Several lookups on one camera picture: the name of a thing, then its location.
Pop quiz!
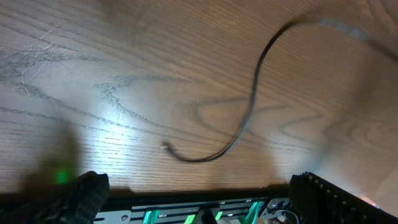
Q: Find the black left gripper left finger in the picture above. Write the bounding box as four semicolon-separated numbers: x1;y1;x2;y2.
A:
1;171;109;224

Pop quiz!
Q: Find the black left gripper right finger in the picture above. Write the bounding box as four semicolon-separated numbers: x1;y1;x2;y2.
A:
289;172;397;224

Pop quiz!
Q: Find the black usb cable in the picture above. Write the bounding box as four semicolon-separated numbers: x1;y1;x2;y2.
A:
160;18;315;163

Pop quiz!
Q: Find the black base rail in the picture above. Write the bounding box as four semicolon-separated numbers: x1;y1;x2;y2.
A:
94;187;302;224

